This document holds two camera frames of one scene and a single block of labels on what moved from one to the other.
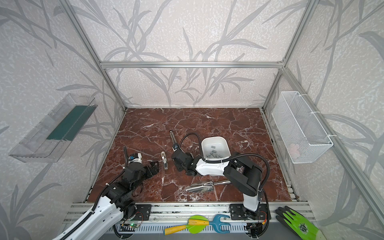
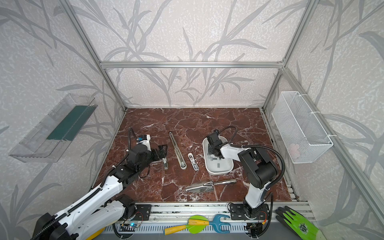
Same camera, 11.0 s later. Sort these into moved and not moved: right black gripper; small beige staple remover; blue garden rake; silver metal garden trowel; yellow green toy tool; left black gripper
Moved: left black gripper; right black gripper
Not moved: small beige staple remover; blue garden rake; silver metal garden trowel; yellow green toy tool
